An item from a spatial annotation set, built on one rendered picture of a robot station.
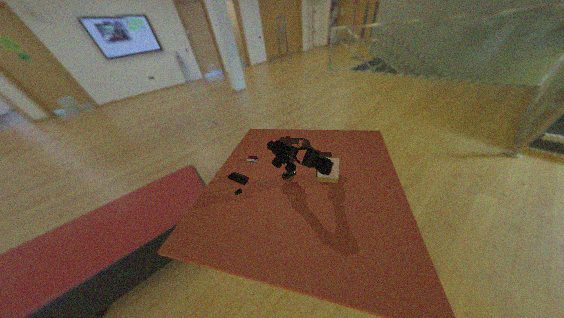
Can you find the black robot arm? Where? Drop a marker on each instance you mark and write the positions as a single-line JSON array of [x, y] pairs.
[[311, 158]]

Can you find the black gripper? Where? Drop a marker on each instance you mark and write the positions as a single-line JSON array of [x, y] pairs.
[[290, 166]]

